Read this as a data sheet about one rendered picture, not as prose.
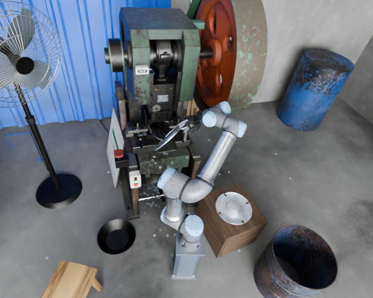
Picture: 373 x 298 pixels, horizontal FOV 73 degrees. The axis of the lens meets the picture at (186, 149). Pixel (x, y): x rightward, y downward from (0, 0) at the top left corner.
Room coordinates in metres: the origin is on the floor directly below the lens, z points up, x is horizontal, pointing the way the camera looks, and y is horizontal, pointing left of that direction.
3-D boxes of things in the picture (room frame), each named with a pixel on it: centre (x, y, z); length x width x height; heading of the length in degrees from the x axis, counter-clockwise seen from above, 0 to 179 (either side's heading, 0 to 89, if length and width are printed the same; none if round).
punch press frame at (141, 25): (1.62, 0.30, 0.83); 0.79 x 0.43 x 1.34; 24
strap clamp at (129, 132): (1.42, 0.40, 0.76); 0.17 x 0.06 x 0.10; 114
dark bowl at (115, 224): (0.89, 0.44, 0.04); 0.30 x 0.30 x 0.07
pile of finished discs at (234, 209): (1.13, -0.44, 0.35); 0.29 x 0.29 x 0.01
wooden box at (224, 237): (1.13, -0.44, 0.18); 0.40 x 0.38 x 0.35; 31
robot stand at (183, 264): (0.76, -0.12, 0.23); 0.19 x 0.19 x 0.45; 8
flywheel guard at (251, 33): (1.72, -0.02, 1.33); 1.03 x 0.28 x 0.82; 24
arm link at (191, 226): (0.76, -0.11, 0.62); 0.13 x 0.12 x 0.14; 66
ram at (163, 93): (1.45, 0.22, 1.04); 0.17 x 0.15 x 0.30; 24
